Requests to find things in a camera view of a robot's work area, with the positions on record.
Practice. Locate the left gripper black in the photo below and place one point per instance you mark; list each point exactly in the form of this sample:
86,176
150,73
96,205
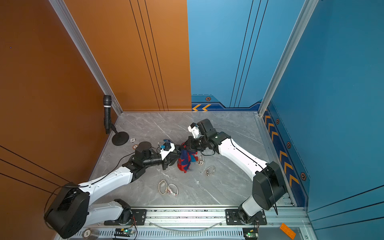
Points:
168,161

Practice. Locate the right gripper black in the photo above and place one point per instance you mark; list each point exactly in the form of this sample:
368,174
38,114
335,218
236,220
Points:
191,141

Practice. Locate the red and blue cloth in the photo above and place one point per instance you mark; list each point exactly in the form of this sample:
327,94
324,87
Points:
185,160

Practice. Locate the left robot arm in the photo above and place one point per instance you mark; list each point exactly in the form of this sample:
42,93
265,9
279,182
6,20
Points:
74,206

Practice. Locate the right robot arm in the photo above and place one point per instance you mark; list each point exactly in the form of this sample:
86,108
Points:
268,179

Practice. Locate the beige band watch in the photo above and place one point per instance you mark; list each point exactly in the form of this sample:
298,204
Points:
163,187

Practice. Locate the pink white watch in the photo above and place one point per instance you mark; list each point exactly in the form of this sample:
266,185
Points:
172,189

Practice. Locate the black microphone on stand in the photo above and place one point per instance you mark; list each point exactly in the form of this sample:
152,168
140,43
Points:
119,138

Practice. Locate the green circuit board left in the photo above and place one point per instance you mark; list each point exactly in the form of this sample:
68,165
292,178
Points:
123,233

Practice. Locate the green circuit board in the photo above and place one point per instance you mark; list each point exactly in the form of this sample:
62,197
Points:
250,234
123,233

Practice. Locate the green circuit board right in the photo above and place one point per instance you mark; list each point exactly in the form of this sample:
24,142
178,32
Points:
250,234

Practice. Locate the silver tape roll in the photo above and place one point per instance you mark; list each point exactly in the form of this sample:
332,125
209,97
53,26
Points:
91,234

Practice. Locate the orange toy brick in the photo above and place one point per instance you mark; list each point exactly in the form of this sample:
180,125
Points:
289,232

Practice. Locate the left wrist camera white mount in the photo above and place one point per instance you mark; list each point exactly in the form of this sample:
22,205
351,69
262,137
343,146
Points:
166,148

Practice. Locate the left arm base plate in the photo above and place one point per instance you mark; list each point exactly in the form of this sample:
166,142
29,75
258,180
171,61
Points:
135,216

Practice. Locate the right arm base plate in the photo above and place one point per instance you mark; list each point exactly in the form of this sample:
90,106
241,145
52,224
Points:
234,216

